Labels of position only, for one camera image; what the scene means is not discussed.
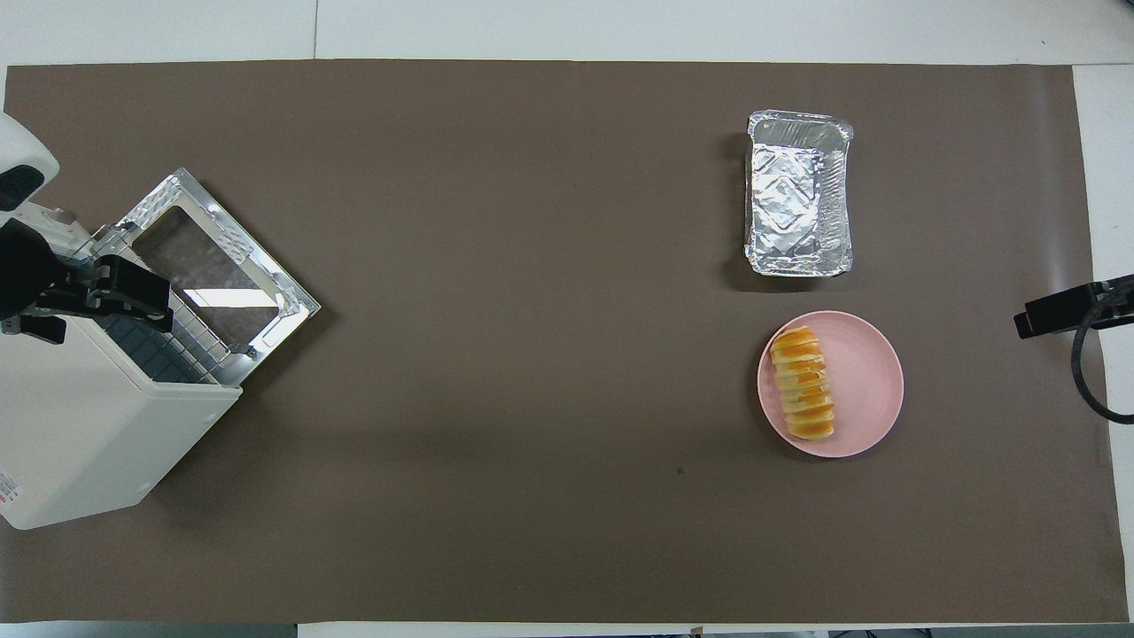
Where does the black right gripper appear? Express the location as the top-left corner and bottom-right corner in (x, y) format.
(1014, 274), (1134, 340)

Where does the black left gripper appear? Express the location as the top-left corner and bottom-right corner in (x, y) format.
(0, 222), (175, 346)

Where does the sliced orange bread loaf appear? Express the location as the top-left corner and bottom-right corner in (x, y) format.
(769, 326), (836, 441)

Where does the aluminium foil tray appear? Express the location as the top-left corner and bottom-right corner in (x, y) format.
(743, 109), (856, 278)

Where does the white toaster oven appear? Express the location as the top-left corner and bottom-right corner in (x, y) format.
(0, 202), (245, 531)

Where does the chrome glass oven door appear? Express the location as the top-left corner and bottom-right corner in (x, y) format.
(115, 168), (322, 386)

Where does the pink round plate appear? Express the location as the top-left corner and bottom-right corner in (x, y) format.
(757, 310), (905, 459)

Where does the brown table mat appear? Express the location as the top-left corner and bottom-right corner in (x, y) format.
(0, 60), (1130, 624)

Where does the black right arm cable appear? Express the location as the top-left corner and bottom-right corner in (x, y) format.
(1070, 301), (1134, 425)

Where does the oven wire rack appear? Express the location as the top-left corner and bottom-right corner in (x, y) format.
(96, 266), (260, 386)

